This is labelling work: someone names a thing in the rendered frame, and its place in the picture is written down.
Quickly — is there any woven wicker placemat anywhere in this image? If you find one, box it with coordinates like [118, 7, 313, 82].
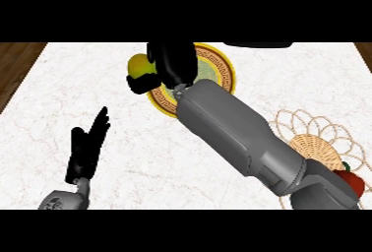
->
[267, 108, 372, 211]

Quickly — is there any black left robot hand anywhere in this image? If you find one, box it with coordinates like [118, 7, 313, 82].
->
[63, 105, 112, 185]

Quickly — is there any dark appliance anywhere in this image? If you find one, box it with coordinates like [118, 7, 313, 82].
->
[223, 41, 295, 49]

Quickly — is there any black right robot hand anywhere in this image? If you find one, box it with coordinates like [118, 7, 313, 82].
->
[125, 41, 199, 95]

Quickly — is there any yellow rimmed patterned plate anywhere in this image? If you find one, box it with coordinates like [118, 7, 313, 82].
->
[144, 42, 237, 119]

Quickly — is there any yellow green pear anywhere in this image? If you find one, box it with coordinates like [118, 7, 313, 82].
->
[127, 53, 159, 80]

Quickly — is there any red apple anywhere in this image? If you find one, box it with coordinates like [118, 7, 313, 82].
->
[330, 160, 366, 200]

